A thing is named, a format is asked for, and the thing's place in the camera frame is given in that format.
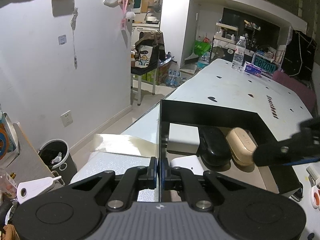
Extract white USB wall charger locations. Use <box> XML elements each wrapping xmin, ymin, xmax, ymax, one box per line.
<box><xmin>170</xmin><ymin>155</ymin><xmax>204</xmax><ymax>176</ymax></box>

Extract white metal shelf rack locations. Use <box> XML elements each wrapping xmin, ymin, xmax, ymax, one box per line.
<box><xmin>212</xmin><ymin>22</ymin><xmax>239</xmax><ymax>55</ymax></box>

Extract pink chair back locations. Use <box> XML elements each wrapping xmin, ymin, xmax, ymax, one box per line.
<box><xmin>272</xmin><ymin>70</ymin><xmax>316</xmax><ymax>113</ymax></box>

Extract wall light switch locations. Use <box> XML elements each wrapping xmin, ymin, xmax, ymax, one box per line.
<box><xmin>58</xmin><ymin>35</ymin><xmax>67</xmax><ymax>45</ymax></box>

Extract black storage box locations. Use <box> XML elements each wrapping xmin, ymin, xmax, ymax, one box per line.
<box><xmin>158</xmin><ymin>100</ymin><xmax>298</xmax><ymax>193</ymax></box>

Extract white orange scissors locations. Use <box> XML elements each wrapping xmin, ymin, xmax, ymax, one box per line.
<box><xmin>310</xmin><ymin>185</ymin><xmax>320</xmax><ymax>209</ymax></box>

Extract black trash bin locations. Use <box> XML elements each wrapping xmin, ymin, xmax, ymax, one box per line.
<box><xmin>38</xmin><ymin>139</ymin><xmax>77</xmax><ymax>185</ymax></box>

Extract beige oval earbuds case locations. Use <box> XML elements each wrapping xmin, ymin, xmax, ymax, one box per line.
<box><xmin>226</xmin><ymin>127</ymin><xmax>257</xmax><ymax>166</ymax></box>

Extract white square power adapter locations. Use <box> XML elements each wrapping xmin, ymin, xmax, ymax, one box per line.
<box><xmin>167</xmin><ymin>123</ymin><xmax>200</xmax><ymax>155</ymax></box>

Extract chair with hanging bag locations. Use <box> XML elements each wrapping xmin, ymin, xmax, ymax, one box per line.
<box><xmin>131</xmin><ymin>31</ymin><xmax>165</xmax><ymax>106</ymax></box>

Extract pink lanyard with pompom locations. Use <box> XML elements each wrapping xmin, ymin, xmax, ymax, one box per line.
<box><xmin>118</xmin><ymin>0</ymin><xmax>137</xmax><ymax>30</ymax></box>

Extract teal POIZON box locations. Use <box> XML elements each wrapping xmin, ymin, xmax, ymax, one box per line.
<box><xmin>252</xmin><ymin>53</ymin><xmax>279</xmax><ymax>78</ymax></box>

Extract white wall socket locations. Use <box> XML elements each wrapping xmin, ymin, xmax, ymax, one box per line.
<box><xmin>60</xmin><ymin>110</ymin><xmax>73</xmax><ymax>127</ymax></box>

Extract green shopping bag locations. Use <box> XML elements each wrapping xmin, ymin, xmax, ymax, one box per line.
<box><xmin>194</xmin><ymin>41</ymin><xmax>211</xmax><ymax>57</ymax></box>

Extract purple tissue pack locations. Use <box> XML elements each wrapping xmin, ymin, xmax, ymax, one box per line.
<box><xmin>244</xmin><ymin>61</ymin><xmax>263</xmax><ymax>77</ymax></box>

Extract clear plastic water bottle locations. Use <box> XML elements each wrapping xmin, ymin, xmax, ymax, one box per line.
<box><xmin>232</xmin><ymin>36</ymin><xmax>246</xmax><ymax>72</ymax></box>

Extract black oval earbuds case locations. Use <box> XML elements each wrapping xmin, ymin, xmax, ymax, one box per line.
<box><xmin>196</xmin><ymin>126</ymin><xmax>232</xmax><ymax>167</ymax></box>

